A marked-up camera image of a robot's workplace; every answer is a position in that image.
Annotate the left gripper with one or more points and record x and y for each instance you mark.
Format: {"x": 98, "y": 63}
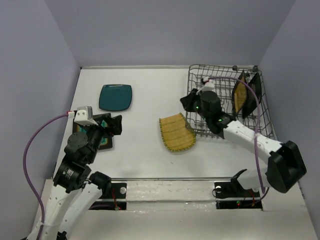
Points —
{"x": 117, "y": 126}

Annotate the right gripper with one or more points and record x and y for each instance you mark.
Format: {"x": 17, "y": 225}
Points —
{"x": 187, "y": 100}

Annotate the teal plate black rim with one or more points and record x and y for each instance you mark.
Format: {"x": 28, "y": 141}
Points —
{"x": 106, "y": 142}

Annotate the teal square plate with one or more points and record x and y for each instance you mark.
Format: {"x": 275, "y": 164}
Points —
{"x": 115, "y": 97}

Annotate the yellow square plate black rim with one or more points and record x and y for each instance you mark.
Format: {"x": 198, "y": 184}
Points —
{"x": 239, "y": 94}

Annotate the black floral plate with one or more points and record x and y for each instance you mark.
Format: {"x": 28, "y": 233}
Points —
{"x": 250, "y": 104}

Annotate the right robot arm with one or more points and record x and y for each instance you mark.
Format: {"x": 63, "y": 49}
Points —
{"x": 278, "y": 165}

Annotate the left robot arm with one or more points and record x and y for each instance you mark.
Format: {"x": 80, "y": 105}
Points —
{"x": 75, "y": 188}

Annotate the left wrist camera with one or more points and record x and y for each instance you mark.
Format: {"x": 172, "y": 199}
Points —
{"x": 84, "y": 116}

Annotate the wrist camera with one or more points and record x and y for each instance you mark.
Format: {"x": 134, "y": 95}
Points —
{"x": 84, "y": 116}
{"x": 207, "y": 84}

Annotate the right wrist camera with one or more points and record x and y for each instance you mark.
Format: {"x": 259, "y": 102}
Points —
{"x": 207, "y": 84}

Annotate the grey wire dish rack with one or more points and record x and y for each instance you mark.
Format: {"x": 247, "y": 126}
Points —
{"x": 218, "y": 95}

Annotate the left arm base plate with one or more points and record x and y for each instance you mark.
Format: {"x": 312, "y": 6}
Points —
{"x": 112, "y": 200}

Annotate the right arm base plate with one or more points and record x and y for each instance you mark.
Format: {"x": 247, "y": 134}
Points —
{"x": 227, "y": 198}

